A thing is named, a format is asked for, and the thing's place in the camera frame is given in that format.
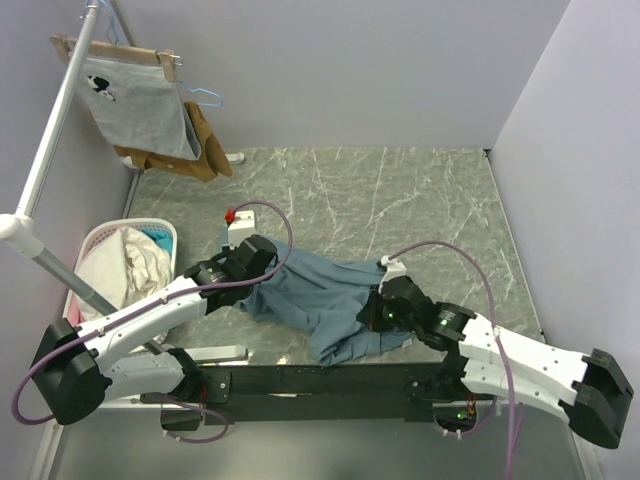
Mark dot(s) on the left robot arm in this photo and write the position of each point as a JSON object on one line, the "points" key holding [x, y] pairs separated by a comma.
{"points": [[76, 369]]}

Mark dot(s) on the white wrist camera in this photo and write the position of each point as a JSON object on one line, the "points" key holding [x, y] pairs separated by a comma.
{"points": [[392, 268], [238, 225]]}

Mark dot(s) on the blue wire hanger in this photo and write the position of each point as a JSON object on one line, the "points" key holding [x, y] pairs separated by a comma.
{"points": [[200, 92]]}

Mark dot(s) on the white perforated laundry basket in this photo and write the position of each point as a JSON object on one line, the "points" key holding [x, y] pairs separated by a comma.
{"points": [[87, 240]]}

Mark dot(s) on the white clothes rack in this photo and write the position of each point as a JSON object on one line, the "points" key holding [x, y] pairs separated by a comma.
{"points": [[17, 228]]}

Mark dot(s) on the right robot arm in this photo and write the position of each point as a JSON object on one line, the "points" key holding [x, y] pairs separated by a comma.
{"points": [[589, 392]]}

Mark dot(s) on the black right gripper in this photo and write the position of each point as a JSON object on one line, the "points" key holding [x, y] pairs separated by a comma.
{"points": [[370, 314]]}

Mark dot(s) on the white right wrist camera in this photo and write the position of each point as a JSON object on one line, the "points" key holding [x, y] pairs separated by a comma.
{"points": [[392, 268]]}

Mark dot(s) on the wooden clip hanger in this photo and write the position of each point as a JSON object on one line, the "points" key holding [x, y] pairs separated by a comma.
{"points": [[168, 60]]}

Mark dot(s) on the black mounting beam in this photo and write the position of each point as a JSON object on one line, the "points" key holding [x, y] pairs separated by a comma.
{"points": [[252, 393]]}

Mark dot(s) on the blue t shirt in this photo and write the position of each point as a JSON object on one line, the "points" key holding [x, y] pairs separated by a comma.
{"points": [[322, 298]]}

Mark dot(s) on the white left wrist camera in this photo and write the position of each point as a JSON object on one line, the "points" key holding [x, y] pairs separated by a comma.
{"points": [[238, 225]]}

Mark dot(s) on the teal garment in basket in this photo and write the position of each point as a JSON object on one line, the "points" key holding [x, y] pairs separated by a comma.
{"points": [[162, 238]]}

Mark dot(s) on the pink garment in basket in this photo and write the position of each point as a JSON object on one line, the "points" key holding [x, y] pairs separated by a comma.
{"points": [[73, 315]]}

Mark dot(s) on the brown hanging shirt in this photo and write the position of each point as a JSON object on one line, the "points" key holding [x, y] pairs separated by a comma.
{"points": [[164, 134]]}

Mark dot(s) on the grey panda t shirt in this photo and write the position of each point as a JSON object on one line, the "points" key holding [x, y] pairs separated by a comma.
{"points": [[111, 80]]}

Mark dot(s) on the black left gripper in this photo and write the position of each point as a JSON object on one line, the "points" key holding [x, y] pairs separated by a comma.
{"points": [[229, 250]]}

